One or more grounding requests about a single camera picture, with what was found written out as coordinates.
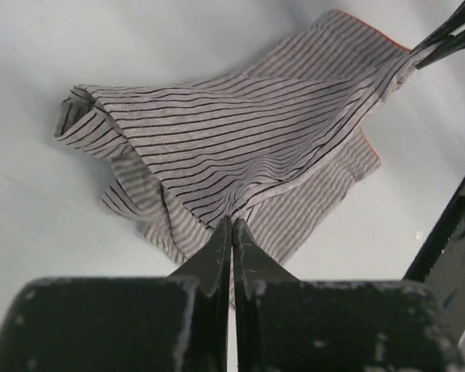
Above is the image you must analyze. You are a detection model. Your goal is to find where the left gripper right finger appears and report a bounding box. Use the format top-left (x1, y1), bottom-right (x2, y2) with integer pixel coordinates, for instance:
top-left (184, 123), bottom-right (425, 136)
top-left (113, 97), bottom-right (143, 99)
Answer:
top-left (232, 219), bottom-right (465, 371)

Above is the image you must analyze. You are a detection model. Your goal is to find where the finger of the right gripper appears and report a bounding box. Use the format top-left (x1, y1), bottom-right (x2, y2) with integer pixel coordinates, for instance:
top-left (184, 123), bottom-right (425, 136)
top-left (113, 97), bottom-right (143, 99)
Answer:
top-left (414, 0), bottom-right (465, 51)
top-left (415, 30), bottom-right (465, 70)

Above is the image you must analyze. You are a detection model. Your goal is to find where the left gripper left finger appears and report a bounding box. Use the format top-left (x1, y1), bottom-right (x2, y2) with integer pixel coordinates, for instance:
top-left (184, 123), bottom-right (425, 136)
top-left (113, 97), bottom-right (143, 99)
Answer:
top-left (0, 217), bottom-right (231, 371)

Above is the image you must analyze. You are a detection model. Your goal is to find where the grey striped underwear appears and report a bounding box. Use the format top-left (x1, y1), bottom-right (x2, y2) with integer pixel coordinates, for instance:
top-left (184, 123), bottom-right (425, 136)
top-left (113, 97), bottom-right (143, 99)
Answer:
top-left (54, 10), bottom-right (419, 264)

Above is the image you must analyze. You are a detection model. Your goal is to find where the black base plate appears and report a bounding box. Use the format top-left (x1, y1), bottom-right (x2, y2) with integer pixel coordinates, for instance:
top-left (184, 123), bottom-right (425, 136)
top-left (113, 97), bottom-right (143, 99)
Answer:
top-left (403, 176), bottom-right (465, 342)

